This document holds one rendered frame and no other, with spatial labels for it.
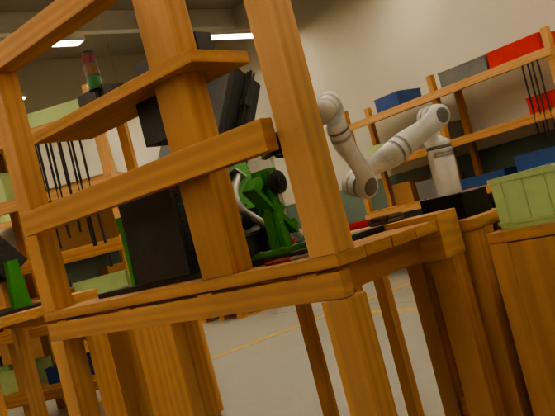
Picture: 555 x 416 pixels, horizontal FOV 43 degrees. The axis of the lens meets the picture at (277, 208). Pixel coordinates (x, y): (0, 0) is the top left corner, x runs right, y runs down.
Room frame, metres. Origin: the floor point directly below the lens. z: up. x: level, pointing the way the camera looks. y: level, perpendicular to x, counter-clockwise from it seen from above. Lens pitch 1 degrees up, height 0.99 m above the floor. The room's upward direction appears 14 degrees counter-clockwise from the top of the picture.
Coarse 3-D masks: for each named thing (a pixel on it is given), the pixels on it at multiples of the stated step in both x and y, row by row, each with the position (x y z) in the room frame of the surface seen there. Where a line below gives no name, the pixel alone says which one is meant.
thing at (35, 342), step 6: (36, 342) 8.48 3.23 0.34; (84, 342) 9.08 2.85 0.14; (0, 348) 8.37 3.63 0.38; (6, 348) 8.35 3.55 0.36; (36, 348) 8.45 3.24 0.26; (42, 348) 8.57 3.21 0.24; (6, 354) 8.35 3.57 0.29; (36, 354) 8.42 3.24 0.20; (42, 354) 8.54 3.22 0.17; (6, 360) 8.36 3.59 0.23
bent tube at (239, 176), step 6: (234, 168) 2.48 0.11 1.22; (234, 174) 2.48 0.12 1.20; (240, 174) 2.49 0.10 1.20; (234, 180) 2.46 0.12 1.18; (240, 180) 2.51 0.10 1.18; (234, 186) 2.44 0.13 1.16; (234, 192) 2.43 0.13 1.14; (240, 204) 2.42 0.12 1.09; (240, 210) 2.42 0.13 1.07; (246, 210) 2.42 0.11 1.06; (246, 216) 2.43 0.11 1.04; (258, 216) 2.45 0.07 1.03; (258, 222) 2.45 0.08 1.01; (264, 228) 2.47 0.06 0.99
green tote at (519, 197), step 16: (512, 176) 2.21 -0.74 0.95; (528, 176) 2.17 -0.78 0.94; (544, 176) 2.12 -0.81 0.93; (496, 192) 2.28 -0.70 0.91; (512, 192) 2.23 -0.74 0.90; (528, 192) 2.18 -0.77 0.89; (544, 192) 2.14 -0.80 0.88; (496, 208) 2.29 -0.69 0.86; (512, 208) 2.24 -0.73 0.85; (528, 208) 2.19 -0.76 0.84; (544, 208) 2.15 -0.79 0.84; (512, 224) 2.25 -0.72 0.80; (528, 224) 2.21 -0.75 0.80
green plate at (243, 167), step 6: (228, 168) 2.51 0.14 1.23; (240, 168) 2.56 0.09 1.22; (246, 168) 2.58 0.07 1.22; (246, 174) 2.56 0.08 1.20; (246, 180) 2.55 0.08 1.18; (240, 186) 2.51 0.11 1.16; (240, 192) 2.50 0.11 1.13; (240, 198) 2.49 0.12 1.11; (246, 198) 2.51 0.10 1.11; (246, 204) 2.49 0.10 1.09; (252, 204) 2.51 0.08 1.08
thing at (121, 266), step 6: (0, 216) 10.33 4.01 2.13; (6, 216) 10.21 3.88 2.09; (0, 222) 10.37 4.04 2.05; (6, 222) 10.17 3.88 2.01; (0, 228) 10.06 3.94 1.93; (6, 228) 10.13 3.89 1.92; (120, 252) 11.63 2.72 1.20; (114, 264) 11.13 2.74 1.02; (120, 264) 11.19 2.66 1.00; (102, 270) 11.21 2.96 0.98; (108, 270) 11.06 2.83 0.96; (114, 270) 11.12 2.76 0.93; (120, 270) 11.17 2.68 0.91; (0, 354) 9.81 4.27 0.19
